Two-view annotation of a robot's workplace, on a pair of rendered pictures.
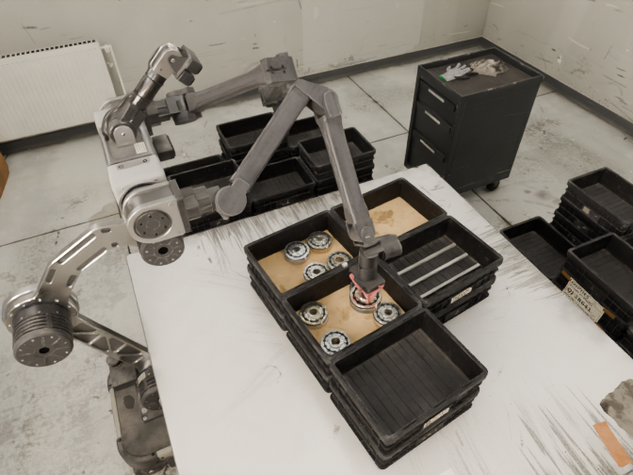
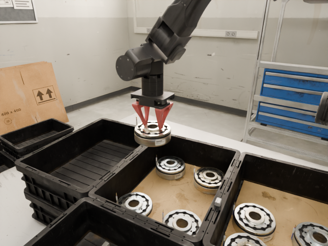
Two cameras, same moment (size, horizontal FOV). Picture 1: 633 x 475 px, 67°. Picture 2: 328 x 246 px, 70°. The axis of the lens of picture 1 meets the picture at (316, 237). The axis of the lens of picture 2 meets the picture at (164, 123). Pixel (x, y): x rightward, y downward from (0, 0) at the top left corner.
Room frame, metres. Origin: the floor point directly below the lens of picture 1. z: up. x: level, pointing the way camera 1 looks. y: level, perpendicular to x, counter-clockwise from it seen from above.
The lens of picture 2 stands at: (1.49, -0.43, 1.33)
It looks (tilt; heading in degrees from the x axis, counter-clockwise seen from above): 24 degrees down; 150
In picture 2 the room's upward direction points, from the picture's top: straight up
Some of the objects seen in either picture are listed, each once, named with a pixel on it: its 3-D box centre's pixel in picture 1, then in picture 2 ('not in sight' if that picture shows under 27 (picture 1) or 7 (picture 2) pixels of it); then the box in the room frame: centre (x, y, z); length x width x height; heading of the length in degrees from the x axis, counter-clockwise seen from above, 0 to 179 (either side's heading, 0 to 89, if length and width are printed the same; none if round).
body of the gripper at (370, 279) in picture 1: (367, 270); (152, 86); (0.95, -0.15, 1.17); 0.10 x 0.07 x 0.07; 31
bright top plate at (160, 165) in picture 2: (335, 342); (170, 164); (0.90, -0.06, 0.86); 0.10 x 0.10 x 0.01
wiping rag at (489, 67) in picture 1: (489, 65); not in sight; (2.89, -1.10, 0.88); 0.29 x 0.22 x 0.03; 114
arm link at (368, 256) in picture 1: (370, 255); (150, 63); (0.96, -0.16, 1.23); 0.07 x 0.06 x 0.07; 114
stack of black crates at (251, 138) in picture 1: (255, 157); not in sight; (2.66, 0.40, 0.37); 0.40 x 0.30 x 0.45; 114
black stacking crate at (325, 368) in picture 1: (350, 312); (174, 187); (1.02, -0.12, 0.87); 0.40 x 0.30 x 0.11; 122
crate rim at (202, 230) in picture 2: (351, 303); (174, 173); (1.02, -0.12, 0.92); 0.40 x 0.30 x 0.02; 122
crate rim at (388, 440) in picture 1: (408, 368); (95, 148); (0.76, -0.28, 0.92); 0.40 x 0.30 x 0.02; 122
